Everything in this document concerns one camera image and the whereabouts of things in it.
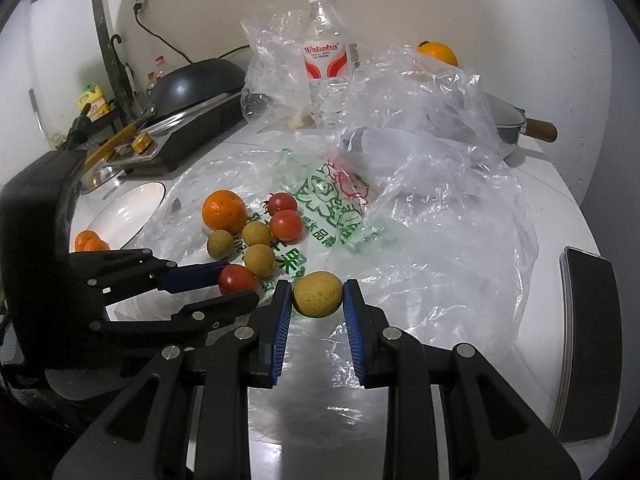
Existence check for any red cherry tomato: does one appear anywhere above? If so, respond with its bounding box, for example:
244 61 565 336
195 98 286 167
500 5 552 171
265 192 297 216
269 210 303 242
218 264 258 295

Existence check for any yellow green longan fruit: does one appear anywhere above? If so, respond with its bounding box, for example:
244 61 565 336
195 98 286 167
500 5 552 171
206 230 234 260

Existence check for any orange mandarin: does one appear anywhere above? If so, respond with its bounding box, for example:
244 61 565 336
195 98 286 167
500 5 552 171
74 230 100 252
202 190 247 235
82 237 111 252

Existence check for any orange mandarin front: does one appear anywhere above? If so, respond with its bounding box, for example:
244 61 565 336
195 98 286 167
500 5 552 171
74 230 100 252

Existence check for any yellow green longan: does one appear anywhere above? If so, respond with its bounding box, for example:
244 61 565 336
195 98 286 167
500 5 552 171
242 221 272 246
293 271 343 318
243 244 276 278

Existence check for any white round plate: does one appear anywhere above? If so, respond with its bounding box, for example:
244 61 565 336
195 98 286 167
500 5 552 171
88 182 166 249

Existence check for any black smartphone stack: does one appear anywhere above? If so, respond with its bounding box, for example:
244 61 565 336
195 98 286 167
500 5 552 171
551 247 623 443

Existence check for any printed clear plastic bag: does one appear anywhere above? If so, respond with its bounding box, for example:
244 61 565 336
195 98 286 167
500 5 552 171
106 129 539 411

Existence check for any dark vertical pipe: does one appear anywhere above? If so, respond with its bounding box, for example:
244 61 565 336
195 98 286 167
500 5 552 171
91 0 136 122

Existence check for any yellow detergent bottle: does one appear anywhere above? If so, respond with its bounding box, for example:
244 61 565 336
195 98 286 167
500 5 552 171
77 80 111 122

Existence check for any crumpled clear plastic bag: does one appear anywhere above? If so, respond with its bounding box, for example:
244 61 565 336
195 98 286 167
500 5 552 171
241 6 311 130

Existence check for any red label sauce bottle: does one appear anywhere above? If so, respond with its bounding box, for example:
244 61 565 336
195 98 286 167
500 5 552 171
153 55 174 84

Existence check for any clear water bottle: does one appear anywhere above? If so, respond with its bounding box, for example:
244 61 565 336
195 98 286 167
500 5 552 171
302 0 359 129

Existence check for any crumpled bag right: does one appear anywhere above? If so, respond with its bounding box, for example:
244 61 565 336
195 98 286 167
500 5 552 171
340 46 508 158

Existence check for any large orange at back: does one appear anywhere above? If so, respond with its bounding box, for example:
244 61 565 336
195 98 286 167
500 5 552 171
416 41 458 66

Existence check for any black wok with wooden handle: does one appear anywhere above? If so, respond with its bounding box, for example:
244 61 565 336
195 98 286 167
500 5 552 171
84 58 245 172

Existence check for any black cooker power cable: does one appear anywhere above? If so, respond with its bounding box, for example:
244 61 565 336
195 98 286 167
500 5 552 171
131 1 252 66

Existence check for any left wall socket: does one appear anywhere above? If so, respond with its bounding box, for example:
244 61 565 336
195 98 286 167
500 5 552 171
132 0 148 15

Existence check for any small pan with wooden handle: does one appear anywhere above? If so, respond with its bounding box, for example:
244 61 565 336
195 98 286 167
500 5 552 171
485 93 558 159

